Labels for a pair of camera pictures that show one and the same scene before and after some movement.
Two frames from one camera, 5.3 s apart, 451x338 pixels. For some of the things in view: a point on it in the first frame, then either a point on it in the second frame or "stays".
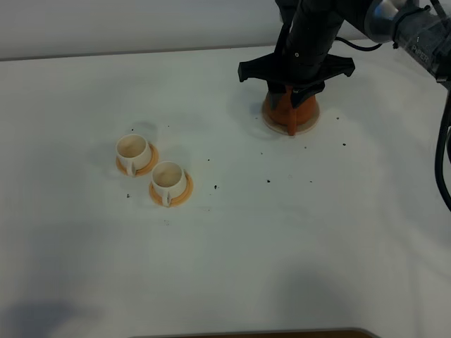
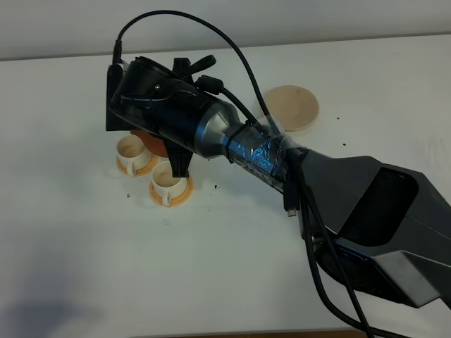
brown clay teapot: x=285 y=113 -> x=153 y=144
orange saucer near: x=177 y=200 stays
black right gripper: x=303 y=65 -> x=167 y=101
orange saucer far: x=149 y=167 stays
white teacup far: x=134 y=153 stays
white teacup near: x=168 y=179 stays
